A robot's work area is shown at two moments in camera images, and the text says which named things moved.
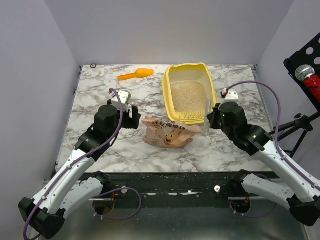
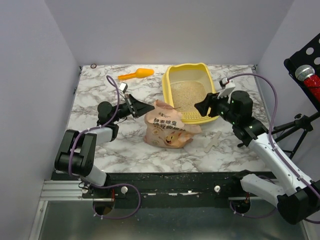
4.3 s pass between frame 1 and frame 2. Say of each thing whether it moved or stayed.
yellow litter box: stayed
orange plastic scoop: stayed
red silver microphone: stayed
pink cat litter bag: moved
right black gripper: moved
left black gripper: moved
